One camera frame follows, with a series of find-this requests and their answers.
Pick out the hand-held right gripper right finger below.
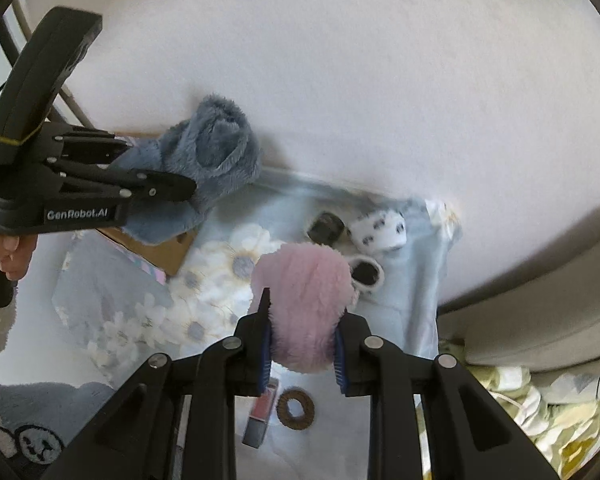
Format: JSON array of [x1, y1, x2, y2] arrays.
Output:
[[332, 310, 561, 480]]

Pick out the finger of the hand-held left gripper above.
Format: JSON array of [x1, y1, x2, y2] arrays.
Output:
[[55, 130, 136, 163], [55, 161, 198, 203]]

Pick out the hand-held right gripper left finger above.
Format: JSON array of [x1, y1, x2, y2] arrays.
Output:
[[40, 287, 273, 480]]

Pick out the pink lip gloss tube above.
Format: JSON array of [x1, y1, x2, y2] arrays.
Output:
[[242, 377, 281, 448]]

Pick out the dark brown hair tie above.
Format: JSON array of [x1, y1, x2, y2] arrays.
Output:
[[275, 386, 317, 431]]

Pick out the pink fluffy sock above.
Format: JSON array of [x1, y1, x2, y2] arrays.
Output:
[[250, 241, 355, 375]]

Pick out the cardboard box with pink lining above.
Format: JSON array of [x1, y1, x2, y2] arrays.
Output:
[[97, 132, 198, 281]]

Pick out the grey fluffy socks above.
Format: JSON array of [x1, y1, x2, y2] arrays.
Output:
[[112, 94, 263, 246]]

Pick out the white spotted baby sock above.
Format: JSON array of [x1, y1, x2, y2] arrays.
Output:
[[347, 210, 408, 252], [347, 254, 386, 296]]

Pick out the small black roll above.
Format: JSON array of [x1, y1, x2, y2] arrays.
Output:
[[307, 211, 343, 246]]

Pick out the person's left hand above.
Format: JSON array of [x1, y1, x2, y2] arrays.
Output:
[[0, 222, 38, 282]]

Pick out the pale blue floral cloth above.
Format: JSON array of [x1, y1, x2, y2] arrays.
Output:
[[52, 167, 463, 480]]

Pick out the beige sofa cushion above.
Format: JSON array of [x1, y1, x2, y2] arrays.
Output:
[[437, 210, 600, 373]]

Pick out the person's grey fleece clothing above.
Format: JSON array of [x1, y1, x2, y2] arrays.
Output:
[[0, 380, 116, 480]]

